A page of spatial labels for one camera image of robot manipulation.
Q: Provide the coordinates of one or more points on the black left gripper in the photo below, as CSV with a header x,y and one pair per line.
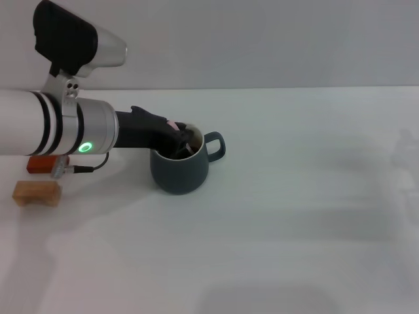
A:
x,y
140,131

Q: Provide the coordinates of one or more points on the grey ceramic cup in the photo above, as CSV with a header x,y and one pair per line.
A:
x,y
180,176

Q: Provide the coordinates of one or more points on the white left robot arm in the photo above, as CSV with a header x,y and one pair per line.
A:
x,y
32,124

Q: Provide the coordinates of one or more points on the dark coffee liquid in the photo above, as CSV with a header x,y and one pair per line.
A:
x,y
196,146

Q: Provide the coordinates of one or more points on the red-brown wooden block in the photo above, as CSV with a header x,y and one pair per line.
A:
x,y
39,163

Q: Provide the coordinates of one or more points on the light wooden block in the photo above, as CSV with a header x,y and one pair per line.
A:
x,y
36,193

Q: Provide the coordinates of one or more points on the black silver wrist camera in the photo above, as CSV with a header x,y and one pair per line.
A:
x,y
65,39

